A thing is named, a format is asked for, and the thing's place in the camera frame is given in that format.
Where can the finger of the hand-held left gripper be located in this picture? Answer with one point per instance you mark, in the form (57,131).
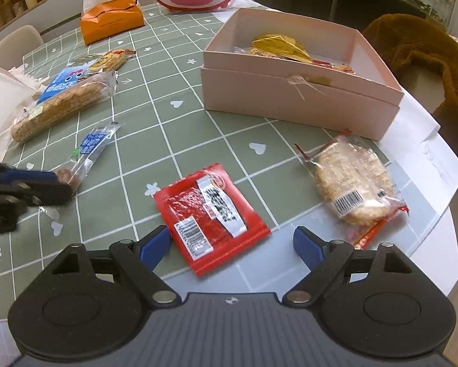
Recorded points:
(41,194)
(26,176)

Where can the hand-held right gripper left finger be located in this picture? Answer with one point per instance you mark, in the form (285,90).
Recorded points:
(156,242)

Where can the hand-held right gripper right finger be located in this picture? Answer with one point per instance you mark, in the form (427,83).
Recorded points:
(307,244)

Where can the round rice cracker packet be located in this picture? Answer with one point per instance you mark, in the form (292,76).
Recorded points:
(351,187)

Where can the orange tissue box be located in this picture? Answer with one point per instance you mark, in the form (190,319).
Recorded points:
(110,25)

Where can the clear chocolate bar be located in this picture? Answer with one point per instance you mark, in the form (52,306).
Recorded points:
(91,149)

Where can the long clear biscuit pack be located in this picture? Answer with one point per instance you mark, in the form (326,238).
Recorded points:
(60,107)

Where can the white paper sheet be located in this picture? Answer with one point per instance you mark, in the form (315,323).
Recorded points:
(3,103)

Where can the green checked tablecloth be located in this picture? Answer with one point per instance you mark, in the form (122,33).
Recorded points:
(144,130)

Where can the pink cardboard box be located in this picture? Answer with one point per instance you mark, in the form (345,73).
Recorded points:
(259,91)

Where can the blue snack packet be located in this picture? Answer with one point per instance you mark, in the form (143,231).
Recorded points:
(60,84)

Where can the brown fleece coat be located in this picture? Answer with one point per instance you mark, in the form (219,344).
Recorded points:
(424,57)

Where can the large yellow snack packet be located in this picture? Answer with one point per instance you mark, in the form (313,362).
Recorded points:
(282,47)

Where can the white paper bag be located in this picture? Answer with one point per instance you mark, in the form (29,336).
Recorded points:
(424,149)

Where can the red gold cracker packet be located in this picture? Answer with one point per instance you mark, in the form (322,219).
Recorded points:
(112,60)

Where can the yellow red snack packet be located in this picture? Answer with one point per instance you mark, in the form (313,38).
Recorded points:
(338,67)

